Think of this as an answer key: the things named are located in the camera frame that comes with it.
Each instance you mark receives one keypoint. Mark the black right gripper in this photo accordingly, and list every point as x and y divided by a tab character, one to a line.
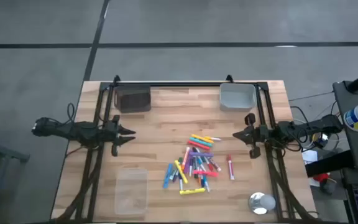
258	133

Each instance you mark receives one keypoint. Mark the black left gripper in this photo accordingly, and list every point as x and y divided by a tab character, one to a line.
109	133

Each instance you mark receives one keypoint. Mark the bright red dry-erase marker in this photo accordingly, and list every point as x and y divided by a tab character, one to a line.
230	168

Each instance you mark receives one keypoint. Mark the slim yellow marker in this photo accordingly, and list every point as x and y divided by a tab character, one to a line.
202	138

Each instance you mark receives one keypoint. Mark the pink highlighter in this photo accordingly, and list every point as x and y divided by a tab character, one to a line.
205	173

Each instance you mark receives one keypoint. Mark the yellow highlighter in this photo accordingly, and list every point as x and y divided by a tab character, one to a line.
181	171
192	191

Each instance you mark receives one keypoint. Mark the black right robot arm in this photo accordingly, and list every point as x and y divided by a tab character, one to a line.
306	126

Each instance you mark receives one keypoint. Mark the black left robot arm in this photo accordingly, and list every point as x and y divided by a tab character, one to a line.
73	130

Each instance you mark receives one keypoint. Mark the dark grey plastic bin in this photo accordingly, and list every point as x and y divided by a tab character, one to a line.
132	99

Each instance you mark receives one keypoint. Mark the light grey plastic bin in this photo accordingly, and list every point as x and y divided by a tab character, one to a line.
238	98

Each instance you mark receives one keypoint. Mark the slim teal marker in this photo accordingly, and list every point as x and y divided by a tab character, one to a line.
200	142

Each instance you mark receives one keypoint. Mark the thin white red-capped marker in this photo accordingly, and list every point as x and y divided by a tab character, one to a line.
210	167

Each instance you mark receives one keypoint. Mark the slim red marker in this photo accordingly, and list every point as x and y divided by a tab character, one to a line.
197	145

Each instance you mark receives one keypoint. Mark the thin white teal-capped marker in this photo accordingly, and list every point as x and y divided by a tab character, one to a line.
200	161

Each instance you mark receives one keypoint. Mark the clear plastic container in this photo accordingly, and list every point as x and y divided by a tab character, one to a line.
131	193

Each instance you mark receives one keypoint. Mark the dark green-capped marker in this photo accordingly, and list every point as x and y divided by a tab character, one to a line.
195	168

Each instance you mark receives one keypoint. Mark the light blue highlighter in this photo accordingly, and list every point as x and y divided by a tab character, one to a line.
167	175

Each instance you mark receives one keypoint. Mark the thin dark blue marker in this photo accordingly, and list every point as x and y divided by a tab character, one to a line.
203	182

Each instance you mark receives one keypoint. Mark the orange-pink marker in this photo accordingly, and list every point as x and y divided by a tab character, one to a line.
186	157

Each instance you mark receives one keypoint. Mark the white green-capped marker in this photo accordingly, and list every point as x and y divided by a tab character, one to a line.
173	175

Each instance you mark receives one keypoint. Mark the thin orange marker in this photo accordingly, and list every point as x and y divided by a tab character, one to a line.
199	180

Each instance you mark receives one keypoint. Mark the thin white light-blue marker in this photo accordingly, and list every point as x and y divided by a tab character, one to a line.
207	186

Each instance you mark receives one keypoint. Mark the purple marker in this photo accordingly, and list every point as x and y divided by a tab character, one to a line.
187	165

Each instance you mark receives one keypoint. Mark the white purple-capped marker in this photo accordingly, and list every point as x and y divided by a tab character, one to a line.
176	178

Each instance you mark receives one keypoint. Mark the shiny metal cup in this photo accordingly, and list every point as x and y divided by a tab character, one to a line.
258	202

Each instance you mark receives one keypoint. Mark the white paper sheet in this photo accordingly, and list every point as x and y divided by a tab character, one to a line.
309	157

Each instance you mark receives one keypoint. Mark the white blue-capped marker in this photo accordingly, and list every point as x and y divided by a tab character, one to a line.
181	186

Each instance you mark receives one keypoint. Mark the small power adapter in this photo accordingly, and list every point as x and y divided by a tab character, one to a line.
323	138

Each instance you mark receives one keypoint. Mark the small red object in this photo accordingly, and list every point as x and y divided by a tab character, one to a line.
321	177

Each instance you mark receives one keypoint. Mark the black flat bar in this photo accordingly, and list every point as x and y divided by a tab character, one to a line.
328	164

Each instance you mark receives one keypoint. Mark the dark grey equipment cart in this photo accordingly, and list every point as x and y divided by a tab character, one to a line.
353	143

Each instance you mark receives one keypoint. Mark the black frame bracket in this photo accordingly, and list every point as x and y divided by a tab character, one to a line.
229	79
117	79

